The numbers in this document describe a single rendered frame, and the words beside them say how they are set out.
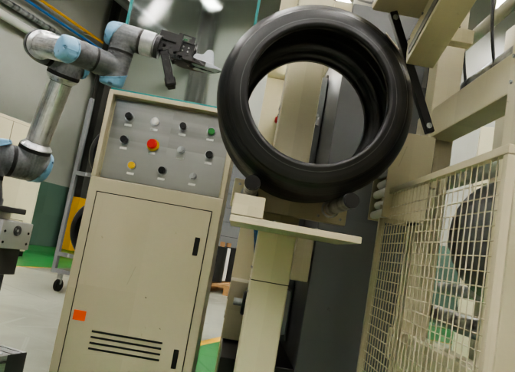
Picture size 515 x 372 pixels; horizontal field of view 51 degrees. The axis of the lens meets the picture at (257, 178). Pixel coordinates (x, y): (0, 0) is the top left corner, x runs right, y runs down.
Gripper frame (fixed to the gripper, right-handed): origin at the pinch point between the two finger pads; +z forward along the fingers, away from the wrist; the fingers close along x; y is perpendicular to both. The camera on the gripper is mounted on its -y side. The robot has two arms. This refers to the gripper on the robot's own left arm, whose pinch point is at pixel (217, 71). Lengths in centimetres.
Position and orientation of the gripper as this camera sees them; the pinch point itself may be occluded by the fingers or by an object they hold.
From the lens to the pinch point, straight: 168.5
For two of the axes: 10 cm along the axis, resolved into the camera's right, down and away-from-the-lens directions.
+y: 2.9, -9.5, 1.3
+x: -0.4, 1.2, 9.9
